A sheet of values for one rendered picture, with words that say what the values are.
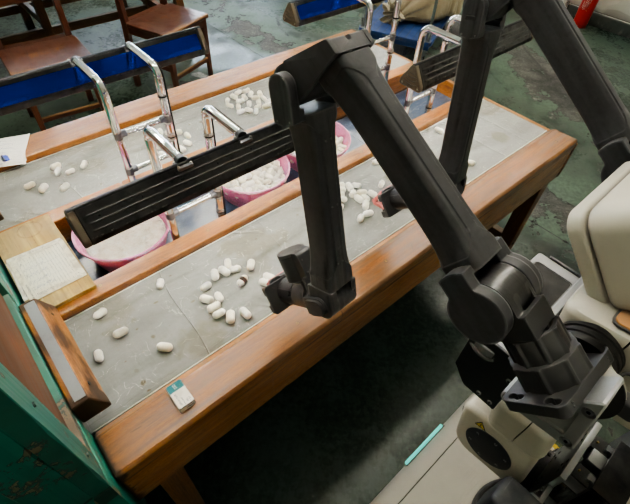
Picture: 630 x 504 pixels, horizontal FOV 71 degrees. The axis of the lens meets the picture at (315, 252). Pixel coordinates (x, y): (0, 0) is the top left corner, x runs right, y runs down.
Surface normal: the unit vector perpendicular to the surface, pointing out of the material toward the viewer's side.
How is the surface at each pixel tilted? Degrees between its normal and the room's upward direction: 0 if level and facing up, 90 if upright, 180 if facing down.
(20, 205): 0
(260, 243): 0
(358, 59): 32
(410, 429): 0
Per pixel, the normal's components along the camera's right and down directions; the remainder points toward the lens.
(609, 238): -0.75, 0.47
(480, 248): 0.47, -0.31
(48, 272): 0.04, -0.66
